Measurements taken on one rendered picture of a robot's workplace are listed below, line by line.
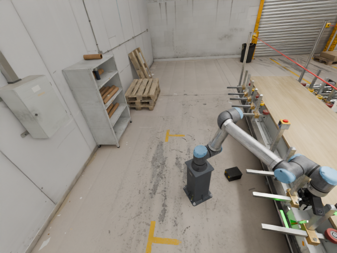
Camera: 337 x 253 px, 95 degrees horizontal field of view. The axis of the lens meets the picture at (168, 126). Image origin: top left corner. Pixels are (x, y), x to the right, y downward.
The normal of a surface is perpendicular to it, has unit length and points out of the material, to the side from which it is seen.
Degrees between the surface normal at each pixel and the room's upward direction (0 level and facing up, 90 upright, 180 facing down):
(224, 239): 0
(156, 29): 90
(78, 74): 90
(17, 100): 90
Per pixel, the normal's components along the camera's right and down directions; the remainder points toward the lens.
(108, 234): -0.07, -0.80
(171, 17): -0.10, 0.61
